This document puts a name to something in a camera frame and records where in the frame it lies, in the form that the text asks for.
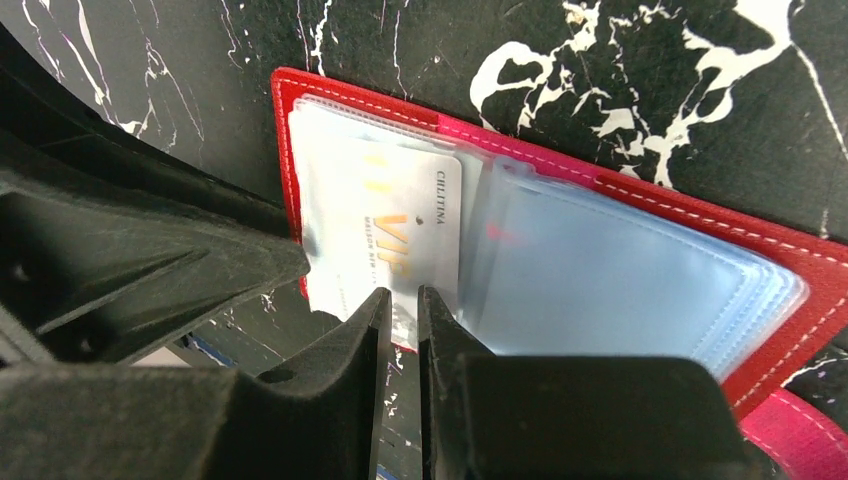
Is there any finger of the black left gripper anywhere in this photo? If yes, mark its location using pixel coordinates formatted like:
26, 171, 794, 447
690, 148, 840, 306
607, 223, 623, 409
1, 168, 307, 365
1, 29, 292, 239

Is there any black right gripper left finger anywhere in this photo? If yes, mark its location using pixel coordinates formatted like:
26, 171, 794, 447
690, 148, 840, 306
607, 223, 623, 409
1, 288, 392, 479

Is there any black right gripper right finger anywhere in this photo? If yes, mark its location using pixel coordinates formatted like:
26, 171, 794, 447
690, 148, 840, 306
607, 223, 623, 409
417, 286, 762, 479

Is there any red leather card holder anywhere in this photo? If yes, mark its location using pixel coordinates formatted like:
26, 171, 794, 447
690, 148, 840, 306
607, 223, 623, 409
270, 66, 848, 480

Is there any silver credit card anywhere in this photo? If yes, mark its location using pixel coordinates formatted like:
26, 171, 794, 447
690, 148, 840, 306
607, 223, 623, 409
295, 137, 462, 350

